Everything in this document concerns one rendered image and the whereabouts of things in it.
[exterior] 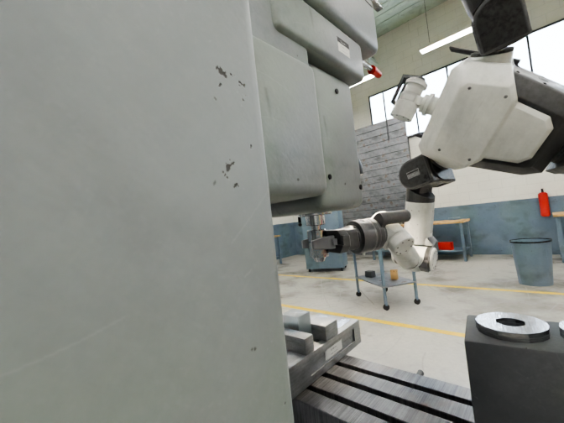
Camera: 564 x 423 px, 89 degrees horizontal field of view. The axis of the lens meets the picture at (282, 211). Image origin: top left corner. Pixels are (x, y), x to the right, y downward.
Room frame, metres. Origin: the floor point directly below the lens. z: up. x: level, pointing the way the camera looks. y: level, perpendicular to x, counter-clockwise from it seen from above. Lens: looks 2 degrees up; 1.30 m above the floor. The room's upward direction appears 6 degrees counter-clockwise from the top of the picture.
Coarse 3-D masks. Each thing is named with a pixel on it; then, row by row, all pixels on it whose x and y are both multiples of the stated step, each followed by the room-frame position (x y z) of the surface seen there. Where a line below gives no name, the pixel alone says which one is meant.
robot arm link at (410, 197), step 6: (426, 186) 0.95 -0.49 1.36; (432, 186) 0.97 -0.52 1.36; (408, 192) 0.96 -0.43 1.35; (414, 192) 0.94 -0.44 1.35; (420, 192) 0.94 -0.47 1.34; (426, 192) 0.96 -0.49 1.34; (408, 198) 0.96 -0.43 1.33; (414, 198) 0.94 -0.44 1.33; (420, 198) 0.93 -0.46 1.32; (426, 198) 0.93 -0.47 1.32; (432, 198) 0.93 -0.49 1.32
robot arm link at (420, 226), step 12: (408, 204) 0.96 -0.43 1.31; (420, 204) 0.93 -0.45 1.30; (432, 204) 0.94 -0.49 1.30; (420, 216) 0.94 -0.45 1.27; (432, 216) 0.95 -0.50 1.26; (408, 228) 0.97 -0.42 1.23; (420, 228) 0.95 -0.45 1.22; (432, 228) 0.97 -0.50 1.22; (420, 240) 0.95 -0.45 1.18; (432, 240) 0.95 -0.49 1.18; (432, 252) 0.92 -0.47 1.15; (432, 264) 0.92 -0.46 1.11
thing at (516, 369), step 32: (480, 320) 0.46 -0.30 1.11; (512, 320) 0.46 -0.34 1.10; (480, 352) 0.42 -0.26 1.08; (512, 352) 0.40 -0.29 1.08; (544, 352) 0.38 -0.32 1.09; (480, 384) 0.42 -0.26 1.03; (512, 384) 0.40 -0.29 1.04; (544, 384) 0.38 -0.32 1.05; (480, 416) 0.43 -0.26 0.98; (512, 416) 0.41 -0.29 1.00; (544, 416) 0.39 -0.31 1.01
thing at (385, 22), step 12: (384, 0) 6.55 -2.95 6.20; (396, 0) 6.59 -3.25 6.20; (408, 0) 6.61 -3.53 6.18; (420, 0) 6.66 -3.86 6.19; (432, 0) 6.72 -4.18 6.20; (444, 0) 6.77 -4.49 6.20; (384, 12) 6.94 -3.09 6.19; (396, 12) 7.00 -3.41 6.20; (408, 12) 7.04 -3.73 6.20; (420, 12) 7.09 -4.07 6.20; (384, 24) 7.43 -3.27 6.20; (396, 24) 7.49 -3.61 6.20; (372, 60) 7.70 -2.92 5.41
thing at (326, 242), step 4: (328, 236) 0.69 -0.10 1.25; (332, 236) 0.69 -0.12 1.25; (316, 240) 0.67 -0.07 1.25; (320, 240) 0.68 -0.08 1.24; (324, 240) 0.68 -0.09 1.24; (328, 240) 0.68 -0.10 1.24; (332, 240) 0.68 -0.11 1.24; (336, 240) 0.68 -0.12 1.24; (312, 244) 0.67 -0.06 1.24; (316, 244) 0.67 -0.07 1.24; (320, 244) 0.67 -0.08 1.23; (324, 244) 0.68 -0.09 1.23; (328, 244) 0.68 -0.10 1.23; (332, 244) 0.68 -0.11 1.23; (336, 244) 0.68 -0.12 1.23; (312, 248) 0.67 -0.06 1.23; (316, 248) 0.67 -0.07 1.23; (320, 248) 0.67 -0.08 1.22; (324, 248) 0.68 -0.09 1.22; (328, 248) 0.68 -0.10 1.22; (332, 248) 0.69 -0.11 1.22
